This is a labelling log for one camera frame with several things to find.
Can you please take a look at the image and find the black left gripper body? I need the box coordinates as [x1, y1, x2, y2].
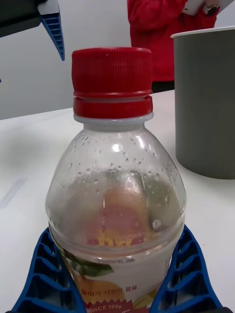
[0, 0, 48, 39]

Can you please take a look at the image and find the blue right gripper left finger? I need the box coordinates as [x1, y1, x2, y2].
[11, 226, 86, 313]

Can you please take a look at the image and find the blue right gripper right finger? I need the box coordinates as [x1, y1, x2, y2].
[149, 224, 223, 313]

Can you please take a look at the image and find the clear bottle with red cap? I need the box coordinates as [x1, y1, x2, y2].
[45, 46, 187, 313]

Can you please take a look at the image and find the white handheld device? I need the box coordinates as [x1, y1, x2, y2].
[182, 0, 235, 16]

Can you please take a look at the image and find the person's hand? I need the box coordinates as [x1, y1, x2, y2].
[203, 0, 221, 17]

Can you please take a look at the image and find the person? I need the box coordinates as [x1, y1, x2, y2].
[127, 0, 219, 93]

